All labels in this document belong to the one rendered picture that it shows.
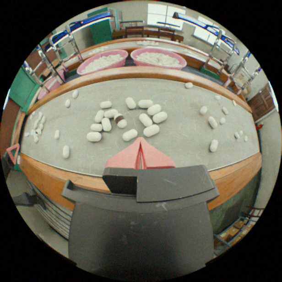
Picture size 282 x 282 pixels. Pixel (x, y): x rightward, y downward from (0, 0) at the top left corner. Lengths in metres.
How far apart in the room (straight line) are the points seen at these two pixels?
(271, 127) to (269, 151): 0.78
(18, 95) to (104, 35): 2.53
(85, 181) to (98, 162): 0.06
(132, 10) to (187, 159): 5.33
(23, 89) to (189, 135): 1.14
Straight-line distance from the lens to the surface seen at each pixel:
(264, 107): 4.51
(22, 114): 0.92
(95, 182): 0.21
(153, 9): 5.23
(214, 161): 0.29
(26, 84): 1.06
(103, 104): 0.25
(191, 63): 0.72
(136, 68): 0.34
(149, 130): 0.19
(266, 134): 4.34
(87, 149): 0.24
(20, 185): 2.06
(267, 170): 4.32
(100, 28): 3.05
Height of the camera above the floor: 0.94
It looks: 76 degrees down
